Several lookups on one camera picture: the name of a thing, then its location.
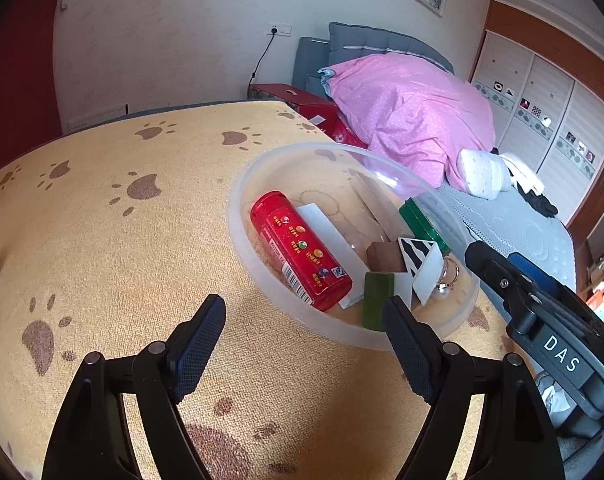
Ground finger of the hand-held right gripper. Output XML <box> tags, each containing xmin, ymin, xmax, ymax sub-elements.
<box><xmin>463</xmin><ymin>241</ymin><xmax>548</xmax><ymax>331</ymax></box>
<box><xmin>507</xmin><ymin>252</ymin><xmax>570</xmax><ymax>301</ymax></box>

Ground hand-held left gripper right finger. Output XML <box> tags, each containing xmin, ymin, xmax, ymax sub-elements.
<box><xmin>383</xmin><ymin>296</ymin><xmax>565</xmax><ymax>480</ymax></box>

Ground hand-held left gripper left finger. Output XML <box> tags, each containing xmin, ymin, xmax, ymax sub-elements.
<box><xmin>42</xmin><ymin>294</ymin><xmax>228</xmax><ymax>480</ymax></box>

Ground gold ring jewellery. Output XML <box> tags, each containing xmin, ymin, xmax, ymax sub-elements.
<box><xmin>434</xmin><ymin>255</ymin><xmax>462</xmax><ymax>293</ymax></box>

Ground green and white tile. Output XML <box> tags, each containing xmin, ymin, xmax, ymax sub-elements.
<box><xmin>363</xmin><ymin>270</ymin><xmax>398</xmax><ymax>332</ymax></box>

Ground grey card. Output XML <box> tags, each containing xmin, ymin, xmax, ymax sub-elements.
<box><xmin>294</xmin><ymin>202</ymin><xmax>365</xmax><ymax>311</ymax></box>
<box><xmin>398</xmin><ymin>236</ymin><xmax>445</xmax><ymax>306</ymax></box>

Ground green metal tin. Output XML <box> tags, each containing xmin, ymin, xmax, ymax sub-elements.
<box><xmin>398</xmin><ymin>198</ymin><xmax>453</xmax><ymax>256</ymax></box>

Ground brown wooden block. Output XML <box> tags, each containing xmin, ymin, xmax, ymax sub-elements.
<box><xmin>366</xmin><ymin>241</ymin><xmax>408</xmax><ymax>273</ymax></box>

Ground red cylindrical can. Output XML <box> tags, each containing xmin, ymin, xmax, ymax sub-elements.
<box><xmin>250</xmin><ymin>191</ymin><xmax>354</xmax><ymax>314</ymax></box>

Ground clear plastic bowl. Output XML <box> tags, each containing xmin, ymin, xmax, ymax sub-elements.
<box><xmin>226</xmin><ymin>141</ymin><xmax>481</xmax><ymax>352</ymax></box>

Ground white quilted mattress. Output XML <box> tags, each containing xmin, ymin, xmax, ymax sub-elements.
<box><xmin>412</xmin><ymin>180</ymin><xmax>578</xmax><ymax>296</ymax></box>

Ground white crumpled paper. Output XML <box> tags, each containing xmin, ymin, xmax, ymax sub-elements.
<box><xmin>537</xmin><ymin>375</ymin><xmax>575</xmax><ymax>413</ymax></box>

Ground black cloth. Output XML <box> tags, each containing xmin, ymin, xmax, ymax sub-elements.
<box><xmin>514</xmin><ymin>180</ymin><xmax>559</xmax><ymax>218</ymax></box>

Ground white cloth bundle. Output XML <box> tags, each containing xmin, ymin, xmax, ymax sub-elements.
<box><xmin>454</xmin><ymin>147</ymin><xmax>543</xmax><ymax>198</ymax></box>

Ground yellow paw print blanket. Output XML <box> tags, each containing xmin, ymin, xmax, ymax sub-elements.
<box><xmin>0</xmin><ymin>100</ymin><xmax>538</xmax><ymax>480</ymax></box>

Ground pink dotted quilt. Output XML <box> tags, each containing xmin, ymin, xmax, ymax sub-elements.
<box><xmin>318</xmin><ymin>54</ymin><xmax>498</xmax><ymax>200</ymax></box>

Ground white and brown wardrobe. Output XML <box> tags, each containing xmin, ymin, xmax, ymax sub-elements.
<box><xmin>469</xmin><ymin>0</ymin><xmax>604</xmax><ymax>228</ymax></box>

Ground red patterned box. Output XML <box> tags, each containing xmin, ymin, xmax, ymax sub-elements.
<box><xmin>312</xmin><ymin>112</ymin><xmax>370</xmax><ymax>151</ymax></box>

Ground grey padded headboard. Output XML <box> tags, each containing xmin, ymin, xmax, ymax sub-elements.
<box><xmin>292</xmin><ymin>21</ymin><xmax>455</xmax><ymax>98</ymax></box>

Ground red bedside cabinet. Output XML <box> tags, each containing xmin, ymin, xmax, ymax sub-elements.
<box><xmin>252</xmin><ymin>82</ymin><xmax>340</xmax><ymax>121</ymax></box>

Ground red curtain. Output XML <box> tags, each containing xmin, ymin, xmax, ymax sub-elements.
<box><xmin>0</xmin><ymin>0</ymin><xmax>70</xmax><ymax>181</ymax></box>

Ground black power cable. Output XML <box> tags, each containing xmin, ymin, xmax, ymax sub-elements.
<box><xmin>246</xmin><ymin>34</ymin><xmax>275</xmax><ymax>92</ymax></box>

